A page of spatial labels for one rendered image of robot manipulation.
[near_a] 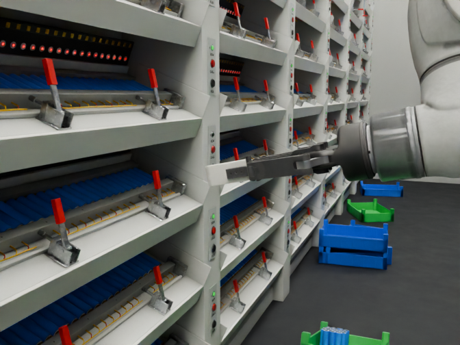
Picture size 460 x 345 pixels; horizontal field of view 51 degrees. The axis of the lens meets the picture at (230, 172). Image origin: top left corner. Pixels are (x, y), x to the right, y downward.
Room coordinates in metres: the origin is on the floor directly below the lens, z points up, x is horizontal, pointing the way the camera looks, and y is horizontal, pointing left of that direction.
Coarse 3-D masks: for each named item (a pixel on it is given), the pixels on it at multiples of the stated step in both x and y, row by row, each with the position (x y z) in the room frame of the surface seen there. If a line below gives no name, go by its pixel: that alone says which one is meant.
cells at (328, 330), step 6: (324, 330) 1.29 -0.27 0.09; (330, 330) 1.29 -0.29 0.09; (336, 330) 1.32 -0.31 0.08; (342, 330) 1.32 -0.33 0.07; (324, 336) 1.27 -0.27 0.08; (330, 336) 1.27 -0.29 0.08; (336, 336) 1.27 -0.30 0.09; (342, 336) 1.27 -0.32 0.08; (348, 336) 1.33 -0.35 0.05; (324, 342) 1.27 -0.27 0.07; (330, 342) 1.26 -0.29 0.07; (336, 342) 1.26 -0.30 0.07; (342, 342) 1.27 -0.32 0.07
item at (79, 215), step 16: (128, 192) 0.89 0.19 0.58; (144, 192) 0.93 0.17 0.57; (80, 208) 0.76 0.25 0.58; (96, 208) 0.78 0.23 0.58; (112, 208) 0.83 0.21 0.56; (32, 224) 0.67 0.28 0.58; (48, 224) 0.68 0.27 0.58; (80, 224) 0.76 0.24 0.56; (0, 240) 0.60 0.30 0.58; (16, 240) 0.63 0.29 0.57; (32, 240) 0.66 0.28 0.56
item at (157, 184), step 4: (152, 172) 0.89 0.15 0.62; (156, 172) 0.89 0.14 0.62; (156, 176) 0.89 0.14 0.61; (156, 180) 0.89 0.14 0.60; (156, 184) 0.89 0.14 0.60; (160, 184) 0.90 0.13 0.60; (156, 188) 0.89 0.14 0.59; (160, 192) 0.90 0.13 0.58; (160, 196) 0.90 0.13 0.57; (160, 200) 0.89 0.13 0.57; (156, 204) 0.90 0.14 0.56; (160, 204) 0.89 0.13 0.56
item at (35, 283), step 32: (96, 160) 0.95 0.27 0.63; (160, 160) 1.07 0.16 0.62; (192, 192) 1.04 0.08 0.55; (96, 224) 0.78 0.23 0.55; (128, 224) 0.82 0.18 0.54; (160, 224) 0.87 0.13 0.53; (0, 256) 0.61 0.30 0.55; (96, 256) 0.69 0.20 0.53; (128, 256) 0.78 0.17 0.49; (0, 288) 0.55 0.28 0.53; (32, 288) 0.57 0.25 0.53; (64, 288) 0.63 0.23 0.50; (0, 320) 0.53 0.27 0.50
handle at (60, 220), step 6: (54, 204) 0.65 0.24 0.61; (60, 204) 0.65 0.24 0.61; (54, 210) 0.65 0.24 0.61; (60, 210) 0.65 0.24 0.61; (54, 216) 0.65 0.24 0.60; (60, 216) 0.65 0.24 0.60; (60, 222) 0.64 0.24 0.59; (60, 228) 0.64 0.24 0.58; (60, 234) 0.64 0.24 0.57; (66, 234) 0.65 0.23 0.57; (66, 240) 0.65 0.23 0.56; (66, 246) 0.64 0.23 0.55
